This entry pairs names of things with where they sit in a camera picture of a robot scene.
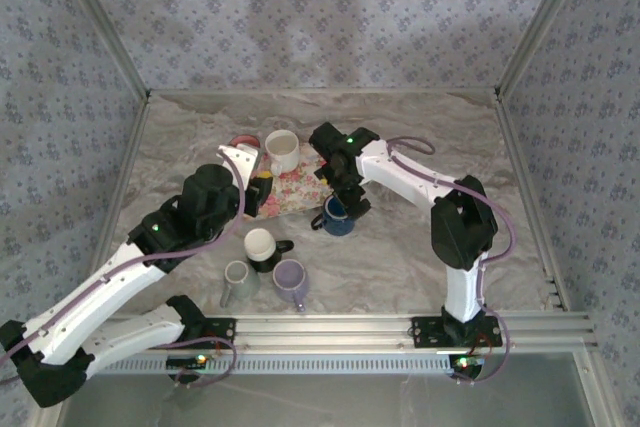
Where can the cream mug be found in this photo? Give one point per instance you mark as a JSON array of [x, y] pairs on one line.
[[282, 144]]

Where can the black and white mug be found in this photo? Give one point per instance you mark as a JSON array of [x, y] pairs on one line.
[[260, 244]]

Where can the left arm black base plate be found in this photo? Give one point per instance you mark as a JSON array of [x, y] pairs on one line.
[[220, 329]]

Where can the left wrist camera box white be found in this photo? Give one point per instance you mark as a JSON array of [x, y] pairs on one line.
[[240, 159]]

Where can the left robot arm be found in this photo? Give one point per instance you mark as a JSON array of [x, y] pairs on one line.
[[90, 307]]

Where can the grey mug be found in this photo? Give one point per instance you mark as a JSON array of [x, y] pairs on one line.
[[247, 287]]

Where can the aluminium corner post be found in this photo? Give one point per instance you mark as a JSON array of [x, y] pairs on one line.
[[543, 22], [105, 22]]

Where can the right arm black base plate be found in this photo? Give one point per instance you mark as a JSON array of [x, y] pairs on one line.
[[425, 334]]

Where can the pink mug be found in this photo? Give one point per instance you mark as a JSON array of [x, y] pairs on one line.
[[245, 139]]

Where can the dark blue mug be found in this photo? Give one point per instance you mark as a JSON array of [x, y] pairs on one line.
[[337, 224]]

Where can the purple mug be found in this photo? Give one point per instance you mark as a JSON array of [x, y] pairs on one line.
[[290, 279]]

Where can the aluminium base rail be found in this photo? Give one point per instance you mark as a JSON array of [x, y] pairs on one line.
[[325, 332]]

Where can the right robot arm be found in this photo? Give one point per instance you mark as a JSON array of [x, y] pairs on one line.
[[410, 182]]

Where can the aluminium rear rail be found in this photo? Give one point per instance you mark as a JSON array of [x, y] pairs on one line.
[[325, 91]]

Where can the aluminium side rail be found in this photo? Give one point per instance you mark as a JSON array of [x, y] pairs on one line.
[[517, 157], [126, 157]]

